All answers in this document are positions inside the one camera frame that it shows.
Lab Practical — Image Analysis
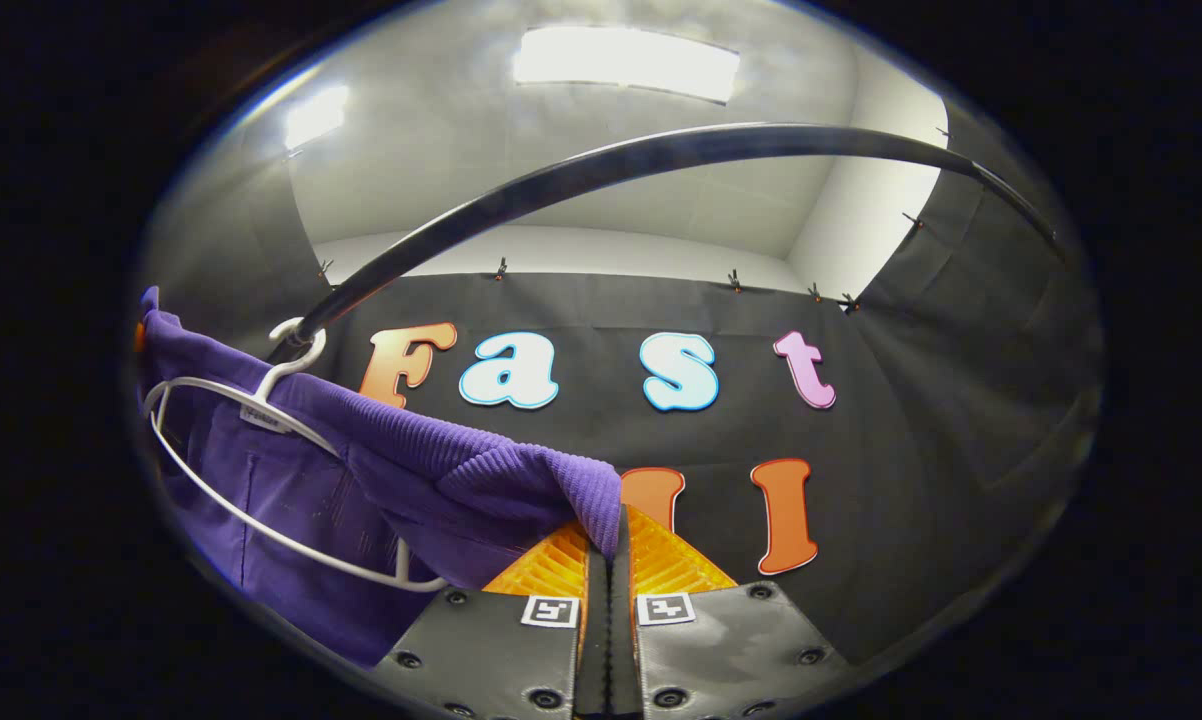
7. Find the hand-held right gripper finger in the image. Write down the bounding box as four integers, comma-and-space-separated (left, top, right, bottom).
611, 505, 852, 720
371, 520, 612, 720

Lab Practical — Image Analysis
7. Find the purple jacket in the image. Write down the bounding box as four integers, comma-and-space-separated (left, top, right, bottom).
139, 287, 624, 669

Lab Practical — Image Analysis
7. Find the white plastic hanger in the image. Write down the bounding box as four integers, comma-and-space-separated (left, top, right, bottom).
144, 318, 452, 593

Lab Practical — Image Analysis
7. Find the black clothes rack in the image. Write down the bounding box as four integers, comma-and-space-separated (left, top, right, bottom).
266, 122, 1062, 366

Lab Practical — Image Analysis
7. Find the black backdrop cloth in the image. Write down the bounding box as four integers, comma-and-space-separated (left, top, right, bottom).
136, 100, 1107, 671

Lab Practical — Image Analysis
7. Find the row of backdrop clips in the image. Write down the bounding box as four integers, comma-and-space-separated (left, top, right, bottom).
316, 125, 952, 311

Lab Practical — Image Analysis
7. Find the large ceiling light panel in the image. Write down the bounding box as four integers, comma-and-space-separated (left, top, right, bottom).
513, 26, 740, 105

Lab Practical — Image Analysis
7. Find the small ceiling light panel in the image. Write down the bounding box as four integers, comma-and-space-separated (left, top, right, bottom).
283, 85, 350, 151

